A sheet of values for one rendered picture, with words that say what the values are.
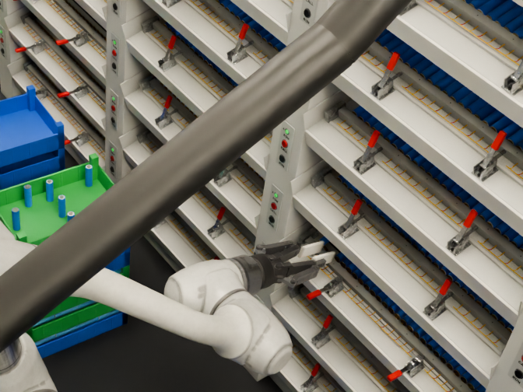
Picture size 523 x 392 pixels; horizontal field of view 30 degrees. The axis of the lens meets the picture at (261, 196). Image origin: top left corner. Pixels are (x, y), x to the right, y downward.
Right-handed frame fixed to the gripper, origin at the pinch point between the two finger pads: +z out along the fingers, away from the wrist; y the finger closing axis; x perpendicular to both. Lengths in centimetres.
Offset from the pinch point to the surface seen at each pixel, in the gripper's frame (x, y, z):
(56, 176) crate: 21, 67, -24
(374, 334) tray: 8.1, -20.2, 3.4
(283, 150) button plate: -18.9, 15.5, -5.0
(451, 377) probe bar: 3.9, -39.4, 6.0
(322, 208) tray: -10.7, 3.4, -0.1
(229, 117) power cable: -104, -78, -125
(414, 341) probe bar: 3.9, -28.1, 6.0
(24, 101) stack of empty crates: 20, 101, -16
